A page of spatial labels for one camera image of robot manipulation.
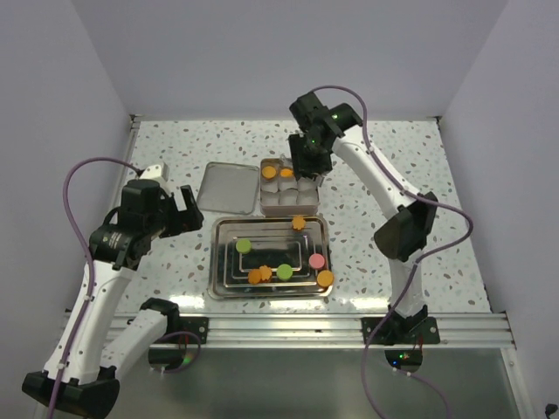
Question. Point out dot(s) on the green round cookie centre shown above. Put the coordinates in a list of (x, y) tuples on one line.
[(284, 272)]

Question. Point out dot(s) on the steel serving tray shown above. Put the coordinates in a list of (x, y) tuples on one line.
[(274, 242)]

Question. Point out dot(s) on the orange flower cookie bottom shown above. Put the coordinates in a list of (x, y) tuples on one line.
[(266, 274)]

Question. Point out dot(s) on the orange round biscuit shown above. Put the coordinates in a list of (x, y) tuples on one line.
[(269, 172), (325, 278), (254, 277)]

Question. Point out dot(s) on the green round cookie left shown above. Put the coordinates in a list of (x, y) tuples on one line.
[(243, 246)]

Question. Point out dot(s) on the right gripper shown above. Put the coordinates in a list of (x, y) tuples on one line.
[(301, 164)]

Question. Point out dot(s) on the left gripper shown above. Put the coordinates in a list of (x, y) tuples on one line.
[(183, 221)]

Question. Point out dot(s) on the pink round cookie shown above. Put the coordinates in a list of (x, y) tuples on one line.
[(316, 261)]

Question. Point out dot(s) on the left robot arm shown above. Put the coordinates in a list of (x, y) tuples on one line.
[(83, 375)]

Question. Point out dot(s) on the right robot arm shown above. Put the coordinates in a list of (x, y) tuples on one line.
[(409, 215)]

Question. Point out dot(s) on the green round cookie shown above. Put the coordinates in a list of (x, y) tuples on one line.
[(243, 246), (284, 272)]

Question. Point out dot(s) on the metal tongs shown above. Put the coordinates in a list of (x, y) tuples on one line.
[(304, 167)]

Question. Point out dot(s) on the aluminium front rail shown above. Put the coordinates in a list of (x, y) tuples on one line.
[(346, 331)]

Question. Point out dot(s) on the left black mounting bracket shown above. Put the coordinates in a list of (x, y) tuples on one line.
[(196, 325)]

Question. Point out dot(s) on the silver tin lid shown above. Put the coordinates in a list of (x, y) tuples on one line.
[(228, 188)]

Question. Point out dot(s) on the orange round biscuit bottom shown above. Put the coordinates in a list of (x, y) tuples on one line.
[(254, 277)]

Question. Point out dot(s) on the orange flower cookie top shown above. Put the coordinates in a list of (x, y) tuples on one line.
[(298, 222)]

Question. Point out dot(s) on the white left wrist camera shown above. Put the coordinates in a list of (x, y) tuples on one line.
[(158, 172)]

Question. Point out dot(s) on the black mounting bracket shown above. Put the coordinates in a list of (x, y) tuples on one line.
[(196, 325), (394, 332)]

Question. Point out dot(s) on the orange flower cookie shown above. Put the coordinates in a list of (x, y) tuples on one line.
[(266, 274), (298, 222)]

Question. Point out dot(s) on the cookie tin with paper cups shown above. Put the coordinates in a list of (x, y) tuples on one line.
[(286, 197)]

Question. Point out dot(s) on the right black mounting bracket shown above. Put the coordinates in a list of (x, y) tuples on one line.
[(394, 332)]

